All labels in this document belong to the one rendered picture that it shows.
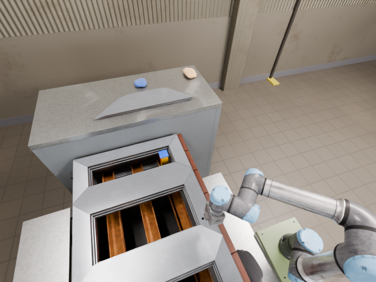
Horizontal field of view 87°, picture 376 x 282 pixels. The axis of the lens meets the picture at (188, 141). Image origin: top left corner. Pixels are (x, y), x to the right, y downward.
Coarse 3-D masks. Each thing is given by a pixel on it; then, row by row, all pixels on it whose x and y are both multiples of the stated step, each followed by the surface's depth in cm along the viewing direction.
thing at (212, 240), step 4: (204, 228) 107; (208, 228) 107; (204, 232) 106; (208, 232) 106; (212, 232) 106; (208, 236) 104; (212, 236) 104; (216, 236) 104; (208, 240) 103; (212, 240) 103; (216, 240) 103; (208, 244) 102; (212, 244) 102; (216, 244) 102; (212, 248) 101; (216, 248) 101; (212, 252) 99; (216, 252) 99
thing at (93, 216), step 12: (132, 156) 140; (144, 156) 142; (96, 168) 134; (168, 192) 124; (120, 204) 115; (132, 204) 118; (96, 216) 113; (192, 216) 116; (96, 240) 106; (96, 252) 101; (96, 264) 97; (180, 276) 94; (216, 276) 96
